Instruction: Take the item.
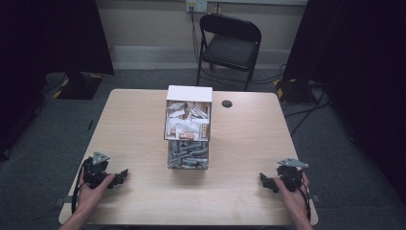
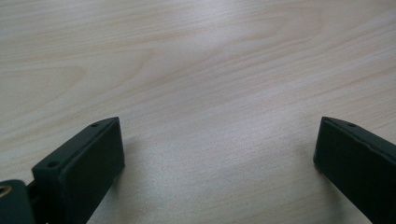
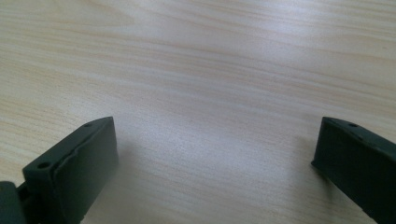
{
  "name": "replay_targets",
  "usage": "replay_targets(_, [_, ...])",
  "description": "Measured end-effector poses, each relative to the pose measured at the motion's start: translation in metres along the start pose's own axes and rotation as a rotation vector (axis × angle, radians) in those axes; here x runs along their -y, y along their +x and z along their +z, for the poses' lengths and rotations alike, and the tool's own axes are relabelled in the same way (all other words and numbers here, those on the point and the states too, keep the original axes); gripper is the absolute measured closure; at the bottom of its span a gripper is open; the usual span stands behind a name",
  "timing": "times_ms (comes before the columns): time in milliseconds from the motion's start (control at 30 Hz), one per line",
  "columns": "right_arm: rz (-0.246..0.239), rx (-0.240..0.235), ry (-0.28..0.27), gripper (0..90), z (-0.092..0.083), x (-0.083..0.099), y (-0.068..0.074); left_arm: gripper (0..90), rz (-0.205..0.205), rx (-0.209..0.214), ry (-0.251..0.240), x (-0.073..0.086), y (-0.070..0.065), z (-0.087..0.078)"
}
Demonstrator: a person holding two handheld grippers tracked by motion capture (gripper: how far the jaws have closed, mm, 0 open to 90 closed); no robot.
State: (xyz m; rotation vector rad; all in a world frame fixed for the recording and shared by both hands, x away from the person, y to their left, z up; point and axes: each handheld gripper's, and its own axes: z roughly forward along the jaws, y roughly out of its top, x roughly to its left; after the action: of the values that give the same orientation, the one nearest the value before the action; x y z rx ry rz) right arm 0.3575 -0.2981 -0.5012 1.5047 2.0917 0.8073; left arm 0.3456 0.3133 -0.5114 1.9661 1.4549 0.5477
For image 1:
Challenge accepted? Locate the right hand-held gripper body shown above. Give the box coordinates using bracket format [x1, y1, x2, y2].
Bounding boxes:
[275, 157, 310, 193]

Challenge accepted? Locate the clear bin of items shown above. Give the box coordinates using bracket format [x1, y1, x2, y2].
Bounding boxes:
[169, 141, 209, 169]

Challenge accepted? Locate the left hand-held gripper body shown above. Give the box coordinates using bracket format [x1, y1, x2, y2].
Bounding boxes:
[82, 150, 111, 190]

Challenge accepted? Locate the person's right hand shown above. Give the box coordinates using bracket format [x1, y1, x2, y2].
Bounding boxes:
[273, 172, 311, 221]

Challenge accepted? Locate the white wall cable duct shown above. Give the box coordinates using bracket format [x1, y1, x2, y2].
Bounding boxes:
[207, 0, 309, 7]

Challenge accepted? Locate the black folding chair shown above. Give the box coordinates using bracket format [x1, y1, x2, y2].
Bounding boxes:
[195, 12, 262, 92]

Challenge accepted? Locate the black curtain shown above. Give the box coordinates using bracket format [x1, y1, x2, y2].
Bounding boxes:
[282, 0, 406, 205]
[0, 0, 116, 161]

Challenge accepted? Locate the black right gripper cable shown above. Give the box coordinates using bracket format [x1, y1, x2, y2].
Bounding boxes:
[298, 187, 313, 222]

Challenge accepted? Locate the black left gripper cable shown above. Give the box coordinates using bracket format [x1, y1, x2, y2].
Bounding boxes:
[70, 157, 94, 216]

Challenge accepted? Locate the person's left hand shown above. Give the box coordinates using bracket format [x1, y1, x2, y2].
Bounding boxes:
[76, 172, 117, 219]

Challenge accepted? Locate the black floor cable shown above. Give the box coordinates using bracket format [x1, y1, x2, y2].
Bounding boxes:
[282, 85, 331, 136]

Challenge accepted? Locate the white wall outlet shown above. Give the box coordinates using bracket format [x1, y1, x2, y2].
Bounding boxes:
[186, 0, 209, 13]

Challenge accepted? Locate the white two-tier storage box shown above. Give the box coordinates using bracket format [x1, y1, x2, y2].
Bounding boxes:
[163, 84, 214, 171]

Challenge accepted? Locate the pile of white brown sachets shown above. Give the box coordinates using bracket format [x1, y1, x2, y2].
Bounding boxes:
[166, 101, 211, 142]

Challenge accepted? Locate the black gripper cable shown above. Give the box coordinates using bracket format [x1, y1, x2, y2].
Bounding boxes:
[70, 157, 94, 216]
[298, 187, 313, 222]

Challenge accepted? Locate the black stand base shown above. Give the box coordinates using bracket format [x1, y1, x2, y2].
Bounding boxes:
[273, 78, 321, 104]
[53, 71, 105, 101]

